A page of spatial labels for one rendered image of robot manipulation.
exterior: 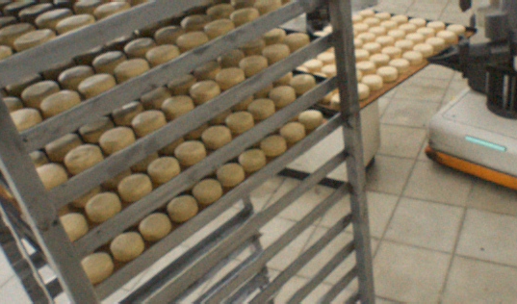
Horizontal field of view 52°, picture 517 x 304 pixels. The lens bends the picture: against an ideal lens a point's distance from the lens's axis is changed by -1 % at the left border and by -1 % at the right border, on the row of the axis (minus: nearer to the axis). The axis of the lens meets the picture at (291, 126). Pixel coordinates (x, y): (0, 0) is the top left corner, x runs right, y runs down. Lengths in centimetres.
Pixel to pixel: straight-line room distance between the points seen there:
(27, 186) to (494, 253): 191
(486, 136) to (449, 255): 56
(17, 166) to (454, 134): 210
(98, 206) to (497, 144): 191
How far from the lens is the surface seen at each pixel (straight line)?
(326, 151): 246
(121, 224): 82
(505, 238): 238
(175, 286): 95
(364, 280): 140
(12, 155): 68
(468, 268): 224
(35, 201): 71
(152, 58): 82
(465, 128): 252
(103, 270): 89
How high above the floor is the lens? 162
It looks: 31 degrees down
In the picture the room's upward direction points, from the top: 9 degrees counter-clockwise
